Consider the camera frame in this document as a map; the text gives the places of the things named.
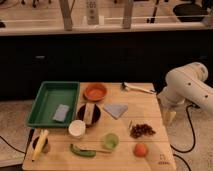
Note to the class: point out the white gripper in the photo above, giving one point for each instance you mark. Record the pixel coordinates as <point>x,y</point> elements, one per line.
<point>168,115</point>

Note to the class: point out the dark red grape bunch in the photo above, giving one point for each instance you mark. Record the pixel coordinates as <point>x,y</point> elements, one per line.
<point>139,130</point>

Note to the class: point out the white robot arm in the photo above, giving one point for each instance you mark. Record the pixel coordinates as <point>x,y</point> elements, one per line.
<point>185,83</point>

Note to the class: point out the red-orange bowl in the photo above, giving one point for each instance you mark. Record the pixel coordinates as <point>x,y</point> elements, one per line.
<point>95,92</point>

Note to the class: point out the orange peach fruit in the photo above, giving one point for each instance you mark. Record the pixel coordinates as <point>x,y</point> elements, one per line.
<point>140,150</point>

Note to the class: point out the grey-blue folded cloth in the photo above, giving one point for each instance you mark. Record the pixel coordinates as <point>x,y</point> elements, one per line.
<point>115,110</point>

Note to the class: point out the green translucent cup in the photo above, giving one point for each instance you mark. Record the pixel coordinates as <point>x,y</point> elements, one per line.
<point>110,141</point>

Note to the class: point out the beige wooden block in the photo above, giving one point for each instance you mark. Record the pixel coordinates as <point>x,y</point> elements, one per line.
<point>88,114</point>

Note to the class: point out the green pepper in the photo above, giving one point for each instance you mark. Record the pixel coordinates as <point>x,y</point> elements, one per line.
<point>80,152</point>

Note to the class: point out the wooden spoon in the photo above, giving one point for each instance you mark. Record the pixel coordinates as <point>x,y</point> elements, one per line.
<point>100,151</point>

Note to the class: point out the white cup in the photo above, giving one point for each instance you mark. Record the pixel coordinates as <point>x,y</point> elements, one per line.
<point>77,128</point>

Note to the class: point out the blue sponge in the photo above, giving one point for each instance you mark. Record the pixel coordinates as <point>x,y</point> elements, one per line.
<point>61,113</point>

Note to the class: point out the green plastic tray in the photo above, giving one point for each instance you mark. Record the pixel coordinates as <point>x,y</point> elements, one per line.
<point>50,96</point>

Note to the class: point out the small dark round dish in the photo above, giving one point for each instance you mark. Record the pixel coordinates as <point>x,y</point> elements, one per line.
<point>46,147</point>

